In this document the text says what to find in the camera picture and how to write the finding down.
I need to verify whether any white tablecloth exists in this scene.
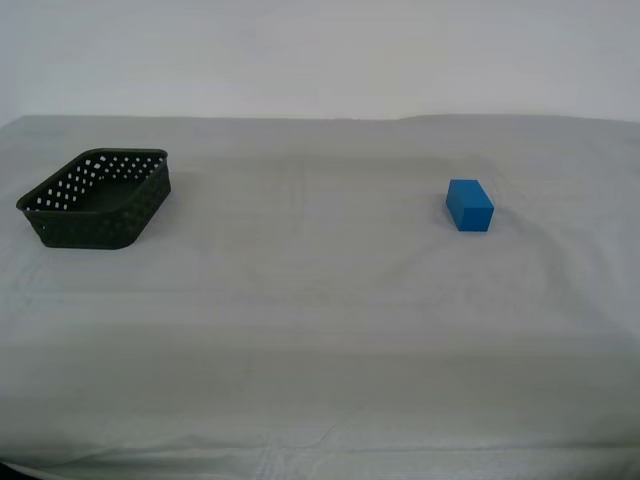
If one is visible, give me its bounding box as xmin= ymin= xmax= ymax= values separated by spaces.
xmin=0 ymin=114 xmax=640 ymax=480

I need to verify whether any blue rectangular block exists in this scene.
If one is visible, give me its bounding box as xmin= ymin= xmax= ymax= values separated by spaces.
xmin=444 ymin=178 xmax=496 ymax=233

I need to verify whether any black plastic woven basket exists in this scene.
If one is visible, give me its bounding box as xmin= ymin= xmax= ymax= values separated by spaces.
xmin=15 ymin=147 xmax=172 ymax=251

